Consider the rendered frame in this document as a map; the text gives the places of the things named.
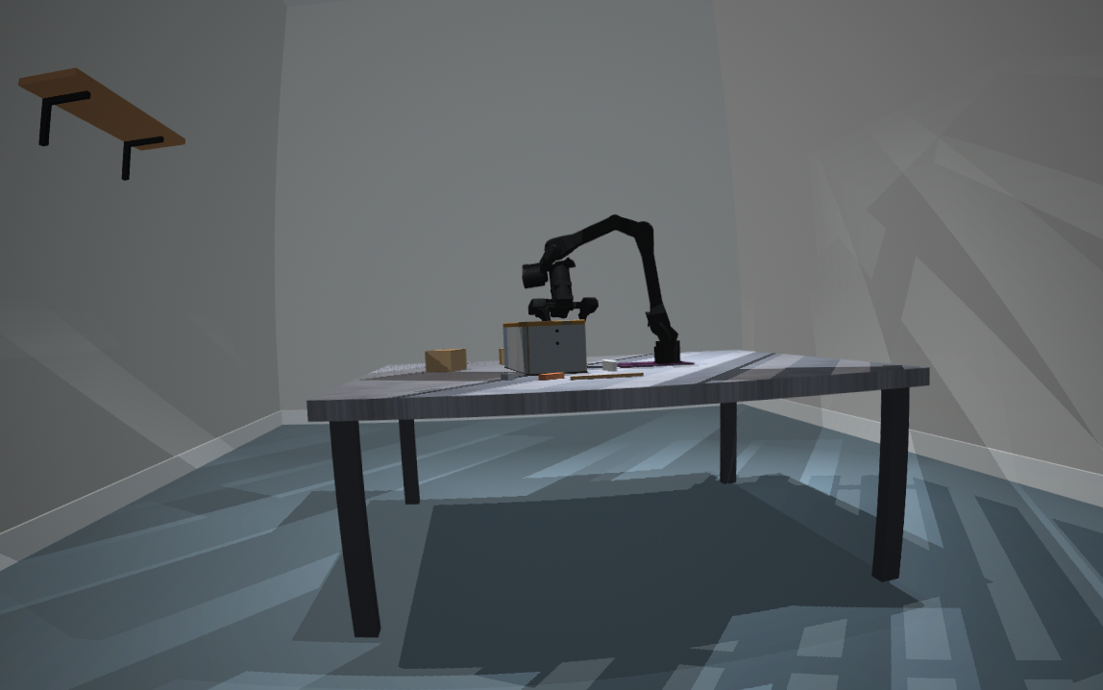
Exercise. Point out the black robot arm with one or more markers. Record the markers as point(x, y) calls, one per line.
point(667, 350)

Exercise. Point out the brown flat bar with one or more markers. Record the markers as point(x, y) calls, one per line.
point(607, 376)

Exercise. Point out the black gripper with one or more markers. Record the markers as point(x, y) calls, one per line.
point(562, 298)

